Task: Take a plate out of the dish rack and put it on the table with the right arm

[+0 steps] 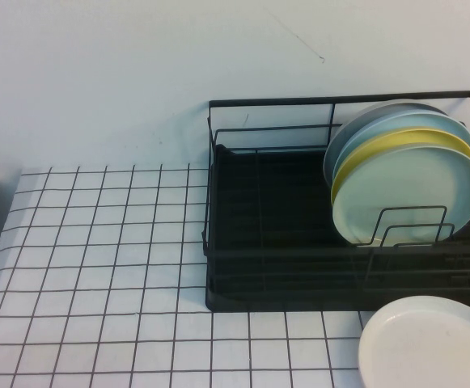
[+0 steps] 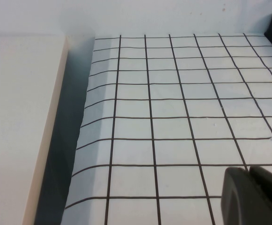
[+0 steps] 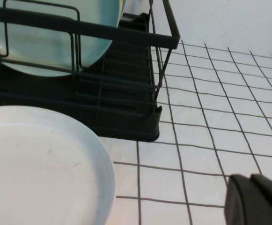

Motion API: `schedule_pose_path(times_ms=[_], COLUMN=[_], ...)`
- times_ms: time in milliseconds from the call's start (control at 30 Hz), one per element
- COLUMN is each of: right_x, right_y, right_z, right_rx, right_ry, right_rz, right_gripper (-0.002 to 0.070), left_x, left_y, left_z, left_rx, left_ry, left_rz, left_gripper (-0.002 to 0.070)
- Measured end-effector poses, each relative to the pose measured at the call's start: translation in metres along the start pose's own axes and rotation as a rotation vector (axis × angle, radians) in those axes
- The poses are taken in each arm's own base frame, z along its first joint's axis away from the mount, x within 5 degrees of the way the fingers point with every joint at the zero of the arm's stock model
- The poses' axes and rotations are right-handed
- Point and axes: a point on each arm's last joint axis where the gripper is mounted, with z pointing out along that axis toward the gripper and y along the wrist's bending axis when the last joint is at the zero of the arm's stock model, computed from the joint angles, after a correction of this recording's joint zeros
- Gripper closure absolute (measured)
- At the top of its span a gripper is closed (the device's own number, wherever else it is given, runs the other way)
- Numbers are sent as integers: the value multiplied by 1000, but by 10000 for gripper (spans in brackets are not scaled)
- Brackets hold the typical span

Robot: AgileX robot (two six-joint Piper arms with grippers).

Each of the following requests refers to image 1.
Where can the mint green plate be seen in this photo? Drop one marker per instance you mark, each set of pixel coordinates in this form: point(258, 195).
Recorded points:
point(404, 194)

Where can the grey plate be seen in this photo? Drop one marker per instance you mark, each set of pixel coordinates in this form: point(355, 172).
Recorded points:
point(333, 153)

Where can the light blue plate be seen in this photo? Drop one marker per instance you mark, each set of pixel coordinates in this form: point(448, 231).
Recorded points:
point(412, 121)

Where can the yellow plate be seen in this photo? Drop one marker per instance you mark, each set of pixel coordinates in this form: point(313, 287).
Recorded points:
point(420, 135)

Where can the white plate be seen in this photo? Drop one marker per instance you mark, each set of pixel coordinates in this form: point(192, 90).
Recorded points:
point(428, 347)

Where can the black drip tray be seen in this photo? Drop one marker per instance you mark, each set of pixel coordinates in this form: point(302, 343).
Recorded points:
point(279, 202)

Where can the white grid tablecloth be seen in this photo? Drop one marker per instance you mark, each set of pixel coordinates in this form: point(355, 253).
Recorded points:
point(97, 242)

